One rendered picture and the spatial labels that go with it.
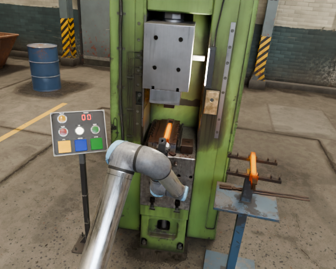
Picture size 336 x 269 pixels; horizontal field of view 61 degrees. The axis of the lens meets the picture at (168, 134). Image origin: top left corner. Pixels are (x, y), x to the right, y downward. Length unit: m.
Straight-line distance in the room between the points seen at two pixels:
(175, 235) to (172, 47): 1.48
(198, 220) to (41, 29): 7.94
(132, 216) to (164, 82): 1.28
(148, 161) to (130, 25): 1.07
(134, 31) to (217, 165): 1.15
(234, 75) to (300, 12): 5.86
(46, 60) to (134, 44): 4.47
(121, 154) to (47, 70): 5.28
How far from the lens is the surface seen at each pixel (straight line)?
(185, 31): 1.80
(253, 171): 1.78
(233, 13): 1.94
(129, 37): 1.99
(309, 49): 7.90
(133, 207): 2.57
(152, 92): 1.89
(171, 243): 2.50
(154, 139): 2.07
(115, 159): 1.22
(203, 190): 2.38
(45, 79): 6.45
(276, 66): 7.86
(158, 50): 1.83
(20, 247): 2.78
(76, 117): 1.96
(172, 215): 2.29
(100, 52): 8.68
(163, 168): 1.21
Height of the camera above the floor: 1.90
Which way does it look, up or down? 25 degrees down
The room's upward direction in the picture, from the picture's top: 4 degrees clockwise
